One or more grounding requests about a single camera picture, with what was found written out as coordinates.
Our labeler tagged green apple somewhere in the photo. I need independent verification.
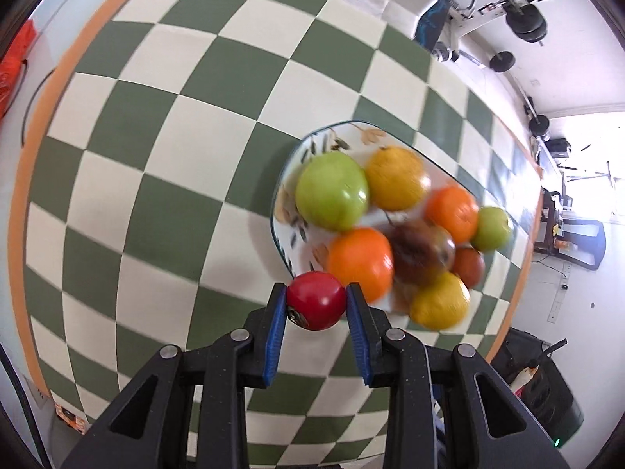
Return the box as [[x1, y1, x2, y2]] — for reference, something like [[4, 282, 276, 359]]
[[295, 151, 370, 232], [470, 206, 513, 252]]

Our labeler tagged dark wooden side table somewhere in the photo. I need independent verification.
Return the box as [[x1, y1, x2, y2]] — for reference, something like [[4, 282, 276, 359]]
[[534, 188, 575, 255]]

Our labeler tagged brown pear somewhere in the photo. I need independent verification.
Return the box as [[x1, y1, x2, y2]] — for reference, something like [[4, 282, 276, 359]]
[[388, 219, 455, 285]]

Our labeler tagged small orange tangerine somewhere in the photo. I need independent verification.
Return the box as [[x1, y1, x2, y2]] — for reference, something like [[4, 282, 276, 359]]
[[325, 227, 394, 304]]

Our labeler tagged large yellow lemon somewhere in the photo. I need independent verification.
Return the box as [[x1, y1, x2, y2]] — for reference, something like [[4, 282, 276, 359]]
[[409, 271, 470, 331]]

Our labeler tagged barbell on floor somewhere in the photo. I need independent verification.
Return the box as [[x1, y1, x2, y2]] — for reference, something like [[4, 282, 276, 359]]
[[458, 50, 551, 142]]

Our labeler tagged white barbell rack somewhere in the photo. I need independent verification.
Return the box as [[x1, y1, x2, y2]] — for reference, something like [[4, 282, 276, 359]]
[[429, 0, 548, 63]]

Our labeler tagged small yellow citrus fruit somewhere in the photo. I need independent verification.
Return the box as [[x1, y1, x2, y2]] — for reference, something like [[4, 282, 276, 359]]
[[364, 146, 431, 212]]

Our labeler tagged red cherry tomato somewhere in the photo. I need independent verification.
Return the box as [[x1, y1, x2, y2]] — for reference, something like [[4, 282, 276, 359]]
[[286, 271, 346, 331]]

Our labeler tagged black cable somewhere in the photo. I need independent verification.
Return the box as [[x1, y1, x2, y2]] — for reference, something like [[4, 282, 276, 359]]
[[0, 345, 53, 469]]

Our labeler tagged black blue weight bench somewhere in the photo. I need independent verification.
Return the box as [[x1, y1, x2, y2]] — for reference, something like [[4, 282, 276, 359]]
[[413, 0, 451, 52]]

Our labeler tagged red plastic bag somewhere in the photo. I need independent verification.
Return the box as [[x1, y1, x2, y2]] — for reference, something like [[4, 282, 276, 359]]
[[0, 18, 37, 115]]

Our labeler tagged dark red-orange orange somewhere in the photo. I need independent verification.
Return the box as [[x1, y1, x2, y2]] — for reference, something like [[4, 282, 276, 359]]
[[450, 247, 485, 289]]

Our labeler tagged floral oval plate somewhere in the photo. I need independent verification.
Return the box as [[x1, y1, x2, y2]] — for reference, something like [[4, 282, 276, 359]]
[[269, 120, 489, 319]]

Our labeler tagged bright orange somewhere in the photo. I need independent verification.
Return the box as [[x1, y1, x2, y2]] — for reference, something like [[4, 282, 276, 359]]
[[424, 185, 479, 245]]

